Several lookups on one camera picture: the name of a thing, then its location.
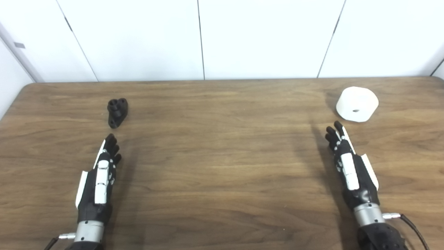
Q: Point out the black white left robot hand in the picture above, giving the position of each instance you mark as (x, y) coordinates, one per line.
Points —
(100, 180)

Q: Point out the round white plastic piece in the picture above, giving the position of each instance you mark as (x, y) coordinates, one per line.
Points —
(357, 100)

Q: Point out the black plastic holder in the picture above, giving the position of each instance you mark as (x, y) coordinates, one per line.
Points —
(117, 111)

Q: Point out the small grey wall tag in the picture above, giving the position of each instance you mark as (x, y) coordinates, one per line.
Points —
(19, 45)

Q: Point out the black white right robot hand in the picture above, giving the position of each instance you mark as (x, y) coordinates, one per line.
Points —
(350, 173)

